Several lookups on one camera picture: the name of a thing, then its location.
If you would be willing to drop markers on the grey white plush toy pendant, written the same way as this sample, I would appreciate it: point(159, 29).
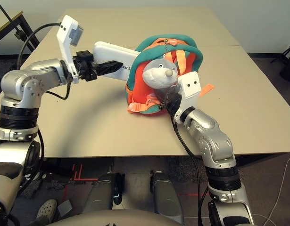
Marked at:
point(159, 75)

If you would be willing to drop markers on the orange and teal backpack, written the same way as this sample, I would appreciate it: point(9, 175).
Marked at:
point(147, 47)

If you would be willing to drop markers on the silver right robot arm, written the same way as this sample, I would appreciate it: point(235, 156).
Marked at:
point(213, 141)

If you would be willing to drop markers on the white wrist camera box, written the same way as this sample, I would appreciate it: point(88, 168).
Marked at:
point(189, 87)
point(69, 33)

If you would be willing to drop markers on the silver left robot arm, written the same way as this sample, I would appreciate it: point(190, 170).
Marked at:
point(29, 80)

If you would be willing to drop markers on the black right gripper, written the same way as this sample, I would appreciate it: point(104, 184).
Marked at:
point(173, 99)

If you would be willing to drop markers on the thin dark pole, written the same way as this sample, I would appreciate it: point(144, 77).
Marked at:
point(8, 14)

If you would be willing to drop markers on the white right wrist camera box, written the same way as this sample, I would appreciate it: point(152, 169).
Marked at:
point(189, 87)

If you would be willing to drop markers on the grey robot torso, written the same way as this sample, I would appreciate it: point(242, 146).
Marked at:
point(111, 219)

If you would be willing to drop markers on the grey left robot leg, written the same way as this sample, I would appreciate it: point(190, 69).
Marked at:
point(102, 193)

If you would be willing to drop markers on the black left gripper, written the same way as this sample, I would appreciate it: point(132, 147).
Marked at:
point(84, 68)

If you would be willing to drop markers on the black tripod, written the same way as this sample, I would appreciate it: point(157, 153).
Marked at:
point(288, 63)

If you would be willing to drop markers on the grey right robot leg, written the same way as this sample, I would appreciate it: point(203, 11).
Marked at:
point(166, 197)

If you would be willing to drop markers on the white pencil case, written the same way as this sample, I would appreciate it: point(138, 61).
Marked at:
point(111, 51)

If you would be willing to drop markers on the black framed side table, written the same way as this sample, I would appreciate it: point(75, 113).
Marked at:
point(8, 21)

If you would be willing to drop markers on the grey robot leg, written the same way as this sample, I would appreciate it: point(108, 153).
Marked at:
point(102, 193)
point(166, 197)

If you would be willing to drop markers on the white perforated shoe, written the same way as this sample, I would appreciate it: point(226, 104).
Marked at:
point(47, 210)

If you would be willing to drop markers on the grey flat floor piece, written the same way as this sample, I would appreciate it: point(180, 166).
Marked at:
point(64, 206)

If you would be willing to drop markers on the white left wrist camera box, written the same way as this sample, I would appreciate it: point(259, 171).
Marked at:
point(69, 33)

